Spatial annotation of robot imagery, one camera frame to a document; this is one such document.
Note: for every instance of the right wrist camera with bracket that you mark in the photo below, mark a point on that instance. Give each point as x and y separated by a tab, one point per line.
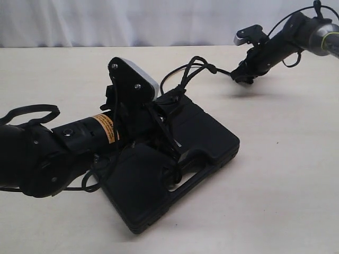
253	35

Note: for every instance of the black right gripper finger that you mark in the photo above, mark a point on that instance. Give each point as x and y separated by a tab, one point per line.
242	76

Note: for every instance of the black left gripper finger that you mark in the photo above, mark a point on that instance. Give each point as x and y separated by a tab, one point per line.
170	101
176	151

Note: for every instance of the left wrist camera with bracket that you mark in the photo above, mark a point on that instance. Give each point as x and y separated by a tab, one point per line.
133	84

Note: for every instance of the black plastic tool case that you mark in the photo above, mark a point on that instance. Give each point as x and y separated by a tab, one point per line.
141	188

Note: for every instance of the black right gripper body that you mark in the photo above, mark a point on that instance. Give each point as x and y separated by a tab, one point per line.
257	60

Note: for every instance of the white backdrop curtain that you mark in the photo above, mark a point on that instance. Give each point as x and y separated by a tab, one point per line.
30	24

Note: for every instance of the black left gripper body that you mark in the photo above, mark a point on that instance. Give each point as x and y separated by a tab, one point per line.
131	122

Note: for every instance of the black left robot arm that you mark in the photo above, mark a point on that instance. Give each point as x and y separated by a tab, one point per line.
41	162

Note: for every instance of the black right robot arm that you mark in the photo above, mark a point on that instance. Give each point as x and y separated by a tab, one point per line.
300	33

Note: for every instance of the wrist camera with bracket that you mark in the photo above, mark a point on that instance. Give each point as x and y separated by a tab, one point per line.
253	35
133	84

